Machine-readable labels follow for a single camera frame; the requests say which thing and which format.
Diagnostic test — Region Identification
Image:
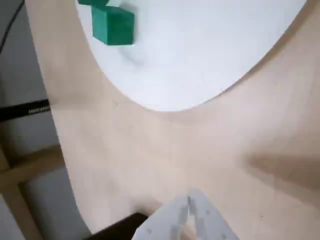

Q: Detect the white paper plate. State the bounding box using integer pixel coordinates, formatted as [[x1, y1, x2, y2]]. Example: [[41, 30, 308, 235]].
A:
[[76, 0, 307, 112]]

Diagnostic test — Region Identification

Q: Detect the black bar with white text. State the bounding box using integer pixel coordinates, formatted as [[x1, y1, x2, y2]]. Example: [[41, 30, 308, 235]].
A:
[[0, 99, 51, 122]]

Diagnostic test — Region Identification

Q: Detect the green block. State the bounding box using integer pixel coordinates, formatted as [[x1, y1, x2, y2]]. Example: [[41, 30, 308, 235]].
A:
[[91, 5, 136, 47], [76, 0, 110, 7]]

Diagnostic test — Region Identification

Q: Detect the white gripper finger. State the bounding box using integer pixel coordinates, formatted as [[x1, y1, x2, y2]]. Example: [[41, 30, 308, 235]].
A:
[[132, 196, 190, 240], [188, 188, 241, 240]]

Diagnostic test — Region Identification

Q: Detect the wooden frame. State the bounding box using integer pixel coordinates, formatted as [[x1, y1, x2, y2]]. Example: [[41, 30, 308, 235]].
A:
[[0, 142, 66, 240]]

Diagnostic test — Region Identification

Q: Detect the thin black cable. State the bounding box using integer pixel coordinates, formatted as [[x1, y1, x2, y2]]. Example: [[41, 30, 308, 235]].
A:
[[0, 0, 25, 55]]

